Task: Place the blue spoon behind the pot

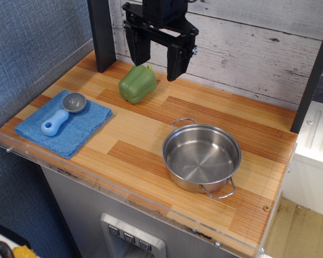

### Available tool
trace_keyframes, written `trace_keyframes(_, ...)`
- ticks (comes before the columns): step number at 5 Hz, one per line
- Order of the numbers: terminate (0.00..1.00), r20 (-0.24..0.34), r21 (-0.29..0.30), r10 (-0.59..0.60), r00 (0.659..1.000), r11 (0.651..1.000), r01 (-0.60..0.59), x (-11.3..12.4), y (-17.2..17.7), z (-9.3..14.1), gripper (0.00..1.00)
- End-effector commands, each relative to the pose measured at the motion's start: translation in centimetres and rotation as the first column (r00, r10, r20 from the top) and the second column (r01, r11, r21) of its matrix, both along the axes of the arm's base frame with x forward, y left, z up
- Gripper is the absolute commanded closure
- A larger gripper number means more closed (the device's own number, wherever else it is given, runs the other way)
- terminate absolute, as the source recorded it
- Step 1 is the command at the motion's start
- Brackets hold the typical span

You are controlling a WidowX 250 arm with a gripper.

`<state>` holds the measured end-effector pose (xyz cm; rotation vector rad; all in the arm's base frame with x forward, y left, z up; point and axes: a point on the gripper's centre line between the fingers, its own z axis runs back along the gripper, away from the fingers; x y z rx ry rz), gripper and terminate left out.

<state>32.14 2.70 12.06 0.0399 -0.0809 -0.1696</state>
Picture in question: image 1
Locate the silver toy fridge dispenser panel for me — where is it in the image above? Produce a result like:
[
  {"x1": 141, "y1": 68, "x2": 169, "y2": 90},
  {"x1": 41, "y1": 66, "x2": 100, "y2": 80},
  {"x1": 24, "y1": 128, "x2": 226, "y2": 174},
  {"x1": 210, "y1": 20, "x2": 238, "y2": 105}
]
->
[{"x1": 101, "y1": 212, "x2": 167, "y2": 257}]

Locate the blue handled grey spoon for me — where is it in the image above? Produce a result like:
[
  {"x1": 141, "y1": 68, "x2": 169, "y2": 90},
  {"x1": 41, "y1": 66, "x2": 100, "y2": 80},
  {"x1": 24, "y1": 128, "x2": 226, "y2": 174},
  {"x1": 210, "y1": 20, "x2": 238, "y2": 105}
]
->
[{"x1": 41, "y1": 92, "x2": 87, "y2": 137}]

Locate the clear acrylic table guard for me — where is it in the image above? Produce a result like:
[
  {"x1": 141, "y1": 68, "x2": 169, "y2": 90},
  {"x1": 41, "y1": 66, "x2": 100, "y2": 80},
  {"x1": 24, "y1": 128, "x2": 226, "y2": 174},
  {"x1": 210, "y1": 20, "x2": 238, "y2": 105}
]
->
[{"x1": 0, "y1": 48, "x2": 297, "y2": 257}]

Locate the blue folded cloth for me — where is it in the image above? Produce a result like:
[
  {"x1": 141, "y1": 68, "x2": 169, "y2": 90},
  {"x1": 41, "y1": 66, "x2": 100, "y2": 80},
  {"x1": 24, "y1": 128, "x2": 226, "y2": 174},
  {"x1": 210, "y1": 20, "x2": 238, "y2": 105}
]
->
[{"x1": 15, "y1": 90, "x2": 113, "y2": 159}]

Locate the green toy bell pepper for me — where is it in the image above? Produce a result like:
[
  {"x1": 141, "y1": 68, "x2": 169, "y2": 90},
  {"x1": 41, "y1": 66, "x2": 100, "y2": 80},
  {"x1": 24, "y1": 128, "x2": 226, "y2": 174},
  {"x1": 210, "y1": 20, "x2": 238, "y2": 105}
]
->
[{"x1": 118, "y1": 64, "x2": 157, "y2": 104}]

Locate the white toy sink unit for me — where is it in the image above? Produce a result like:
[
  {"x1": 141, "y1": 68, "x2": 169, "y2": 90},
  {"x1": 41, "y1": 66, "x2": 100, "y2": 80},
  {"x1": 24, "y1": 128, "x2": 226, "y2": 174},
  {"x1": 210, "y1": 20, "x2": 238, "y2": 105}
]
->
[{"x1": 282, "y1": 101, "x2": 323, "y2": 214}]

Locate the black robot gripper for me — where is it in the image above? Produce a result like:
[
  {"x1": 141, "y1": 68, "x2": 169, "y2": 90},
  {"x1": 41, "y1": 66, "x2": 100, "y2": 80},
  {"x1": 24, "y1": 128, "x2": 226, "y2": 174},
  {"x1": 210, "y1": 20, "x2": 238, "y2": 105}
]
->
[{"x1": 122, "y1": 1, "x2": 199, "y2": 81}]

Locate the dark right vertical post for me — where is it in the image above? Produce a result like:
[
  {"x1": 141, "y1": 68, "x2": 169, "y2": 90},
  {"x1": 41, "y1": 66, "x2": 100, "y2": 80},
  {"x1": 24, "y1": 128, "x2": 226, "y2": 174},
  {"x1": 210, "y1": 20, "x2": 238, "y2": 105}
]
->
[{"x1": 290, "y1": 40, "x2": 323, "y2": 133}]

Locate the silver metal pot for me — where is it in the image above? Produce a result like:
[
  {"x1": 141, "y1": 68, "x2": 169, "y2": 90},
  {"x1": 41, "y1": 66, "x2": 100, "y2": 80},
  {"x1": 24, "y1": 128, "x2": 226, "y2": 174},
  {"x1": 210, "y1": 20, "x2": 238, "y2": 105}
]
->
[{"x1": 161, "y1": 119, "x2": 242, "y2": 199}]

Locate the yellow object at corner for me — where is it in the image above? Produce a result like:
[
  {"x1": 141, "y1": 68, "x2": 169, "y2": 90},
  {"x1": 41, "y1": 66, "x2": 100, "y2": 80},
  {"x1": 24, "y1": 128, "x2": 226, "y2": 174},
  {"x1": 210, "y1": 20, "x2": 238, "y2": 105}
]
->
[{"x1": 12, "y1": 246, "x2": 38, "y2": 258}]

